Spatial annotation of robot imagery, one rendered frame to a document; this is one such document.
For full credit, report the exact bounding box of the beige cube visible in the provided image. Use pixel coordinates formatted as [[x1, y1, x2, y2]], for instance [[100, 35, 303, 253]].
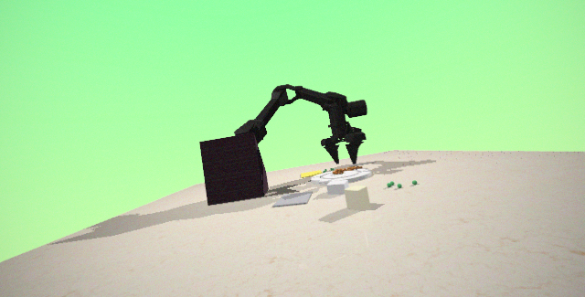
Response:
[[345, 186, 370, 211]]

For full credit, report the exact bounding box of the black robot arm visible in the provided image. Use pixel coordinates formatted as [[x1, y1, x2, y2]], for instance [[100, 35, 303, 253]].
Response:
[[234, 84, 368, 144]]

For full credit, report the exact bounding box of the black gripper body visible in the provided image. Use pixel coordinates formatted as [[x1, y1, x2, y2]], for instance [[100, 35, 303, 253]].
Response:
[[321, 119, 367, 147]]

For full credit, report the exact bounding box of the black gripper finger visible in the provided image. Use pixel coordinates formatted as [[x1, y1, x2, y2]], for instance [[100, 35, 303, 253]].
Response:
[[324, 144, 340, 164], [346, 142, 364, 164]]

